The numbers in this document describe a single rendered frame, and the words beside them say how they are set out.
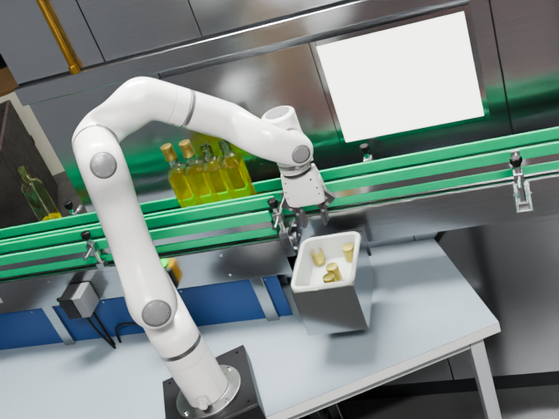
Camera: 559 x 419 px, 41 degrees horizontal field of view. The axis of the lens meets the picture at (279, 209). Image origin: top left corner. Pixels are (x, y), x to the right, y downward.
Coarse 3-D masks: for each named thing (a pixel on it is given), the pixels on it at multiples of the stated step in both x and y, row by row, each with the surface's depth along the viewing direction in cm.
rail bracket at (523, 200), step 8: (512, 152) 192; (512, 160) 181; (520, 160) 181; (520, 168) 183; (520, 176) 183; (520, 184) 180; (520, 192) 186; (528, 192) 194; (520, 200) 188; (528, 200) 189; (520, 208) 188; (528, 208) 188; (520, 216) 189; (528, 216) 188
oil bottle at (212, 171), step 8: (216, 160) 215; (208, 168) 215; (216, 168) 214; (208, 176) 216; (216, 176) 216; (224, 176) 216; (208, 184) 218; (216, 184) 217; (224, 184) 217; (216, 192) 219; (224, 192) 219; (216, 200) 221
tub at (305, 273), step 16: (304, 240) 212; (320, 240) 210; (336, 240) 209; (352, 240) 208; (304, 256) 208; (336, 256) 212; (304, 272) 205; (320, 272) 209; (352, 272) 193; (304, 288) 194
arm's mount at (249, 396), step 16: (240, 352) 211; (240, 368) 205; (176, 384) 210; (256, 384) 206; (240, 400) 195; (256, 400) 192; (176, 416) 199; (224, 416) 192; (240, 416) 192; (256, 416) 193
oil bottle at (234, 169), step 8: (224, 160) 213; (232, 160) 212; (240, 160) 215; (224, 168) 214; (232, 168) 213; (240, 168) 214; (232, 176) 215; (240, 176) 214; (248, 176) 219; (232, 184) 216; (240, 184) 216; (248, 184) 218; (232, 192) 218; (240, 192) 218; (248, 192) 217
